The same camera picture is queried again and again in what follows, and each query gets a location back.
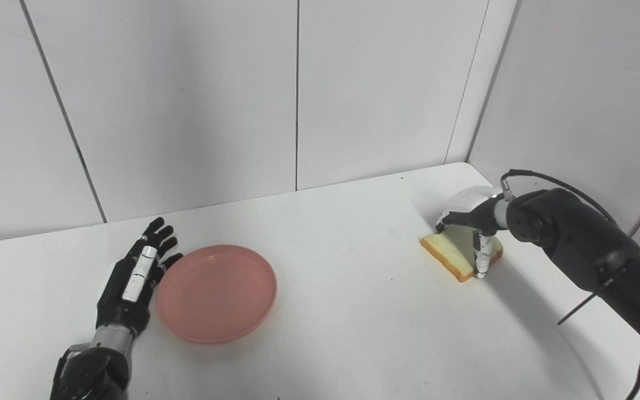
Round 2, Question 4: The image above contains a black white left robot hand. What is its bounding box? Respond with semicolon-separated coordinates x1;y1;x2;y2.
96;217;184;338

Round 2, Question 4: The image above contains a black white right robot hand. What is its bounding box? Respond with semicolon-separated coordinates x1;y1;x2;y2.
436;186;509;279

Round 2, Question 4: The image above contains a slice of white bread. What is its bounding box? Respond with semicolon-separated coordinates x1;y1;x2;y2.
420;228;504;283

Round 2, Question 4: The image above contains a pink plastic plate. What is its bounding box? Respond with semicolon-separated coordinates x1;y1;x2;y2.
156;244;278;345

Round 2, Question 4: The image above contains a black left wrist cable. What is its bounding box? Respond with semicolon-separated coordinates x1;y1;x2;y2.
53;343;91;385

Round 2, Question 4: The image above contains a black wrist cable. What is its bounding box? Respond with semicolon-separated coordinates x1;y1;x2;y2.
499;169;640;400
53;343;91;385

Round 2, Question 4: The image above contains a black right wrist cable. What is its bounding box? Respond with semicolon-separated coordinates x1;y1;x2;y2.
499;169;640;400

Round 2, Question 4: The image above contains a black cable tie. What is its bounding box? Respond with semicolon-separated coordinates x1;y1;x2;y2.
557;294;597;326

